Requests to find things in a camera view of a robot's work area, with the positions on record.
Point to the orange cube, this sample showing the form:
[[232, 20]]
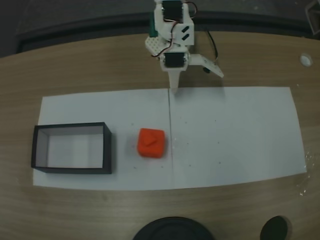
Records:
[[151, 143]]

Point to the dark open box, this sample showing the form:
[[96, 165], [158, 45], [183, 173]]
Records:
[[107, 150]]

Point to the green table clamp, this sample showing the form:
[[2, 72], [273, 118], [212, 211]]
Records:
[[153, 27]]

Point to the white paper sheet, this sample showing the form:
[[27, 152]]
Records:
[[140, 110], [237, 135]]

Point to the small white round cap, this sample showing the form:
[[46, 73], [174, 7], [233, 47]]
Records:
[[305, 59]]

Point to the black round object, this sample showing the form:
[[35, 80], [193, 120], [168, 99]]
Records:
[[172, 230]]

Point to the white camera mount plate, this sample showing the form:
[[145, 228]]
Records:
[[208, 65]]

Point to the dark metal frame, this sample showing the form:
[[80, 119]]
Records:
[[313, 17]]

